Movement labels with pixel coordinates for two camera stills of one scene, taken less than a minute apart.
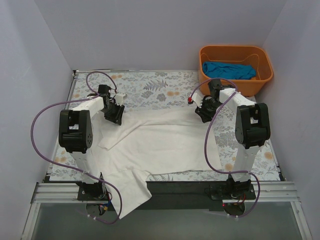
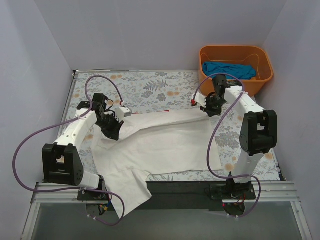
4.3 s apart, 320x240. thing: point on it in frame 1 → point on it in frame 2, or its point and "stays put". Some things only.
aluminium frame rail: [266, 192] stays put
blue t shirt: [228, 71] stays put
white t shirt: [161, 141] stays put
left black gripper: [114, 113] → [110, 125]
